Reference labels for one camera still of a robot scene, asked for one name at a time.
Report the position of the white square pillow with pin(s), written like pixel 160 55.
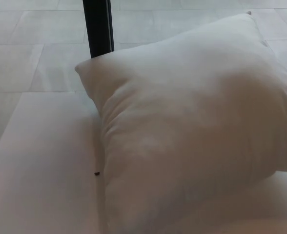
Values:
pixel 182 117

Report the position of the black metal post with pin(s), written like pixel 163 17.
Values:
pixel 98 26

